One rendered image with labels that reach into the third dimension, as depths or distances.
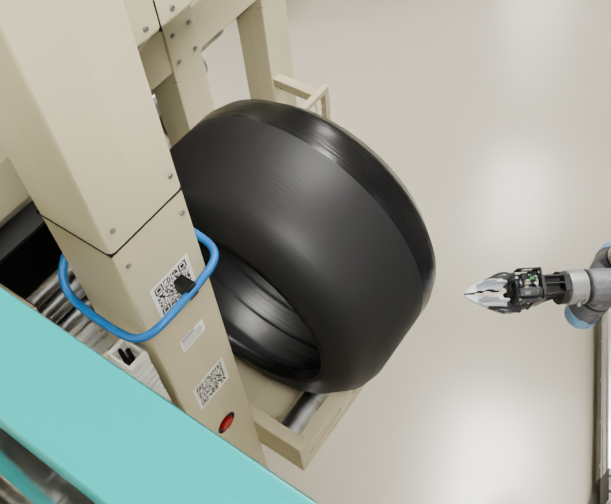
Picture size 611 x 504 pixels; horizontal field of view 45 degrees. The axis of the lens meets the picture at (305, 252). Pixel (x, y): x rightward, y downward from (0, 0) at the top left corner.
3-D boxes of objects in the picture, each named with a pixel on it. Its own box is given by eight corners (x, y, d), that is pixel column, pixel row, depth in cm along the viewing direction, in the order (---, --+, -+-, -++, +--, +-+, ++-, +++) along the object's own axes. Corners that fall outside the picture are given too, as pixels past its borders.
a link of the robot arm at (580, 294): (571, 274, 163) (578, 310, 160) (551, 275, 162) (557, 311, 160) (586, 264, 156) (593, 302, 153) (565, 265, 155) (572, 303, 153)
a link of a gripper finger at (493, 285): (468, 274, 153) (511, 272, 154) (460, 281, 159) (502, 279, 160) (471, 288, 152) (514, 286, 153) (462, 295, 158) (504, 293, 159)
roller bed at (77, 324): (82, 383, 162) (32, 311, 138) (37, 351, 168) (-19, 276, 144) (143, 318, 171) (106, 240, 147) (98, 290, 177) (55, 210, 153)
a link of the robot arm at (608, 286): (627, 310, 161) (644, 291, 154) (579, 312, 160) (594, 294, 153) (615, 278, 165) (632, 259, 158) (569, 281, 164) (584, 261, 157)
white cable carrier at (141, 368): (196, 487, 141) (130, 370, 103) (176, 473, 143) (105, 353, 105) (211, 468, 143) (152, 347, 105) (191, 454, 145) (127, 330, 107)
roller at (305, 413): (296, 446, 152) (291, 435, 149) (279, 436, 154) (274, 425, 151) (385, 323, 168) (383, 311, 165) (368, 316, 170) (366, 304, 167)
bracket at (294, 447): (303, 469, 152) (299, 451, 144) (161, 375, 168) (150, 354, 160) (313, 456, 153) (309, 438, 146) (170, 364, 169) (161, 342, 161)
